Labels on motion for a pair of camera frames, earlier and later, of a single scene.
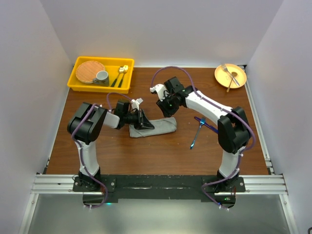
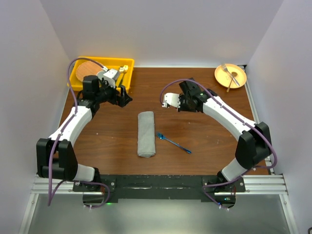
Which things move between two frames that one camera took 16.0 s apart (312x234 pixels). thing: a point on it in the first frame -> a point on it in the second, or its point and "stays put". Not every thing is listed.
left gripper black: [142, 122] -> [121, 100]
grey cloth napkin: [161, 126] -> [146, 139]
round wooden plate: [86, 71] stays put
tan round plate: [224, 78] stays put
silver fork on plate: [224, 67] stays put
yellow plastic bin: [112, 65] stays put
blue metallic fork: [202, 121] -> [162, 137]
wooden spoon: [233, 74] stays put
